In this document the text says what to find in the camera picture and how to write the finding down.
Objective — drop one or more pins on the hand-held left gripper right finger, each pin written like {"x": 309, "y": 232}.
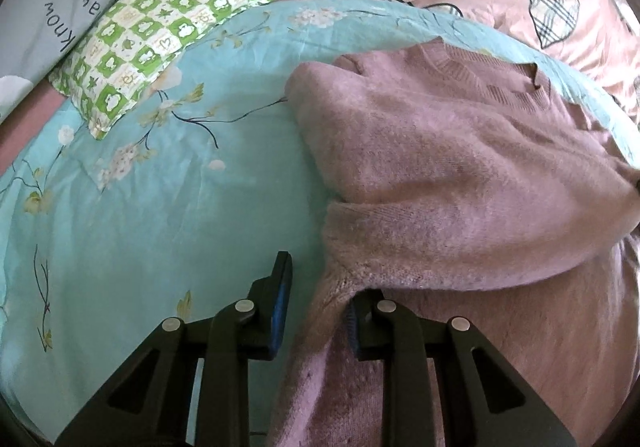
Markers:
{"x": 352, "y": 327}

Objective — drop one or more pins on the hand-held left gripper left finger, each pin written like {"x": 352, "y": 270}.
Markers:
{"x": 280, "y": 309}

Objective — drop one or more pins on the pink knitted sweater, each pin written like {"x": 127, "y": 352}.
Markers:
{"x": 450, "y": 177}

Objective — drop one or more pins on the teal floral bedsheet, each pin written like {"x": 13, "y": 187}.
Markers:
{"x": 175, "y": 227}

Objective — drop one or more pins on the green checkered pillow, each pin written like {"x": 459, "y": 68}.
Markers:
{"x": 150, "y": 37}

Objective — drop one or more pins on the mauve cloth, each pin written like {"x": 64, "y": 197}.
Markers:
{"x": 25, "y": 127}

